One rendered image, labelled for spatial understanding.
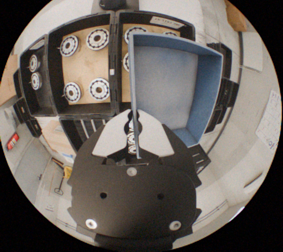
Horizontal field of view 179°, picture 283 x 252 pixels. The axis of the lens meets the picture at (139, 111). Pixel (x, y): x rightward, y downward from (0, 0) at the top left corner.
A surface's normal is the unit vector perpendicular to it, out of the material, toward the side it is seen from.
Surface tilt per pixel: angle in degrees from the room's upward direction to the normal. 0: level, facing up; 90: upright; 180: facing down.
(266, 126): 90
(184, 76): 1
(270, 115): 90
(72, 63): 0
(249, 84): 90
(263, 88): 90
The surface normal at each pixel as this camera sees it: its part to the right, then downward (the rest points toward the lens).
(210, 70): -0.99, 0.09
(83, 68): 0.13, 0.48
